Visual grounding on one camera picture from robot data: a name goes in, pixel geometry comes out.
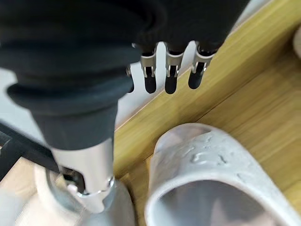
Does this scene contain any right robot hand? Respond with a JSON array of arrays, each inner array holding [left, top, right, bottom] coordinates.
[[0, 0, 250, 213]]

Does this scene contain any grey slipper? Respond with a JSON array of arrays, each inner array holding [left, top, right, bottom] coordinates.
[[144, 122, 301, 226]]

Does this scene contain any black strap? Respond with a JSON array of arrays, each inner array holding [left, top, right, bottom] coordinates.
[[0, 121, 61, 182]]

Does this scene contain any white slipper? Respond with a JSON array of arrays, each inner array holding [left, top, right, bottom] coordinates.
[[292, 28, 301, 60]]

